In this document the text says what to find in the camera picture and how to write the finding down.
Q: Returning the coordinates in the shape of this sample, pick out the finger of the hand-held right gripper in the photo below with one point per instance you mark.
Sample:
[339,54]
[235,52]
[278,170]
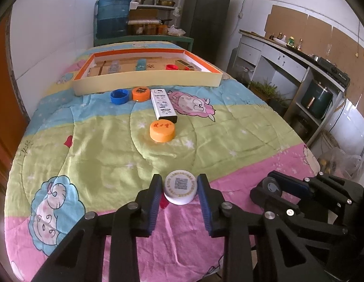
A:
[296,186]
[258,197]

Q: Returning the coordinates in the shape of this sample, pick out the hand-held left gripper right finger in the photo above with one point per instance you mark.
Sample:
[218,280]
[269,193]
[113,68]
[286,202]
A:
[207,205]

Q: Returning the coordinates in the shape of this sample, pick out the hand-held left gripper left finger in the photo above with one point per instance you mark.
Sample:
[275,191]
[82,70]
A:
[154,205]

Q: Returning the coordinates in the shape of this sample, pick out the white bottle cap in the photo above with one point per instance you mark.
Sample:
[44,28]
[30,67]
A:
[180,188]

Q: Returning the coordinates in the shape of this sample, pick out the orange cap with red print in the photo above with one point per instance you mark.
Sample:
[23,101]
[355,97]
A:
[162,130]

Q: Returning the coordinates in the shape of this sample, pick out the white cartoon lighter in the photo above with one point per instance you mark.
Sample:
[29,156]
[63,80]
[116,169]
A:
[163,105]

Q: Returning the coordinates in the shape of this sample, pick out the orange cap with dark print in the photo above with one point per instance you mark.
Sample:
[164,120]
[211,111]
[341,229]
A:
[140,93]

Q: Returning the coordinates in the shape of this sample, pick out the blue bottle cap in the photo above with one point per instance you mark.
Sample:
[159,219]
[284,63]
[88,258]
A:
[119,96]

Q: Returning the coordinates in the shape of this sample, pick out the orange-rimmed cardboard tray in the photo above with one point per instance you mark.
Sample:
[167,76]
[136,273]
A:
[140,80]

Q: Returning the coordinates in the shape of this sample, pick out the red bottle cap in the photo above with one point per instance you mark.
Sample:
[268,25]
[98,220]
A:
[171,67]

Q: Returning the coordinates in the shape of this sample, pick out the teal patterned lighter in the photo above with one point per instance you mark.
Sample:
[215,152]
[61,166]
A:
[140,64]

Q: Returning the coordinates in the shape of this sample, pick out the gold lighter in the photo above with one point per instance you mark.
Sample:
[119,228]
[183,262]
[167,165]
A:
[185,64]

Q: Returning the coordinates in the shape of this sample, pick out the clear plastic lighter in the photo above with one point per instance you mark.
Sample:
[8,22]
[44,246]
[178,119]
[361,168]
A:
[114,67]

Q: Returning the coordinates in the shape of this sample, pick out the clear plastic bag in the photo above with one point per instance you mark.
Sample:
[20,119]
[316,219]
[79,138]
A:
[339,163]

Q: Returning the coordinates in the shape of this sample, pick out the dark round pot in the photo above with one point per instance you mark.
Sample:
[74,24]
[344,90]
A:
[302,127]

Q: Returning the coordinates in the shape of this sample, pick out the striped cartoon sheep blanket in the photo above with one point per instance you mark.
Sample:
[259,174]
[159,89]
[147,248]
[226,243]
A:
[111,141]

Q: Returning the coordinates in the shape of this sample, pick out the potted plant in dark pot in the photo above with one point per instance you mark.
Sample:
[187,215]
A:
[276,100]

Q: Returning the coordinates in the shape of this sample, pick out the green air fryer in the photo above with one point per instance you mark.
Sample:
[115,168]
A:
[315,98]

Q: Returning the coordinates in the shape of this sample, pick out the potted plant in brown pot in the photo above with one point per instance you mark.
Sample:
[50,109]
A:
[260,89]

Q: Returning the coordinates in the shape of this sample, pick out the black gas stove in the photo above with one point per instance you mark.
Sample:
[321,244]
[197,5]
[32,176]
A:
[334,72]

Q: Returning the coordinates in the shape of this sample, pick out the grey kitchen counter cabinet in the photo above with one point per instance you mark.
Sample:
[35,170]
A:
[276,55]

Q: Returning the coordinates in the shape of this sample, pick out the red-brown bottle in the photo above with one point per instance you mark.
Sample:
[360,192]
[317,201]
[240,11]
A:
[300,44]

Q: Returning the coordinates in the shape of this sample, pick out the white plastic bag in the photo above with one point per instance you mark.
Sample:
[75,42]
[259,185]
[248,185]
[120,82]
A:
[176,31]

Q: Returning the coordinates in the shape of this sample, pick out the jar of orange preserves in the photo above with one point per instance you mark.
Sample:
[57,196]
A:
[149,29]
[135,28]
[162,29]

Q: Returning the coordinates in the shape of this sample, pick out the black cooking pan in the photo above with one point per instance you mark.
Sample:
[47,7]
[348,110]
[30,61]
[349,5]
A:
[165,21]

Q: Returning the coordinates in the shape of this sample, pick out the dark grey refrigerator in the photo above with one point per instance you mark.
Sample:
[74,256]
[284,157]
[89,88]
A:
[205,20]

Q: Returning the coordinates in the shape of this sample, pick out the brown cardboard box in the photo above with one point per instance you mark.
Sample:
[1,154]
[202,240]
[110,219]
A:
[143,14]

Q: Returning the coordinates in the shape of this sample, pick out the blue water jug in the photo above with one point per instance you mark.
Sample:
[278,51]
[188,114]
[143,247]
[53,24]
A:
[113,14]

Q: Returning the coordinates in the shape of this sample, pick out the cardboard wall panels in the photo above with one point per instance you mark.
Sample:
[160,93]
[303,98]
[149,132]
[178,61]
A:
[287,23]

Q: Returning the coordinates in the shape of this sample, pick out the brown wooden door frame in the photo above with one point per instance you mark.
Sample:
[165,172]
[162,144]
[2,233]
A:
[5,108]

